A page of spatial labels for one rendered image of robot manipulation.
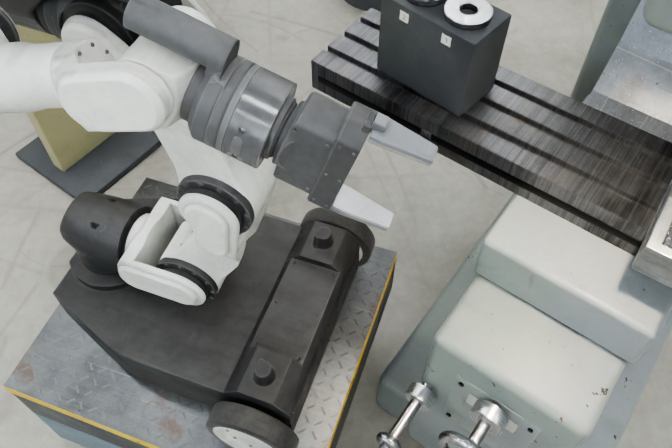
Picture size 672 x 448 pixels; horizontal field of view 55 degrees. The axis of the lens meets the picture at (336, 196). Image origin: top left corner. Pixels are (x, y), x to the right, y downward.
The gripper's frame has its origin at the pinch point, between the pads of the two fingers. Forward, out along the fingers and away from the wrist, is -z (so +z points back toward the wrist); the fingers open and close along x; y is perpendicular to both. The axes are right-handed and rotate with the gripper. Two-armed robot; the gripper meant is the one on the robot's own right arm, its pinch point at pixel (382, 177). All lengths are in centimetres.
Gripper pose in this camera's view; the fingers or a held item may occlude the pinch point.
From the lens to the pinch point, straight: 61.2
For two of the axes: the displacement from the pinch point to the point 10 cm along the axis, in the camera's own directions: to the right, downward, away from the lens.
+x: 3.1, -5.8, -7.5
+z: -9.0, -4.4, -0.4
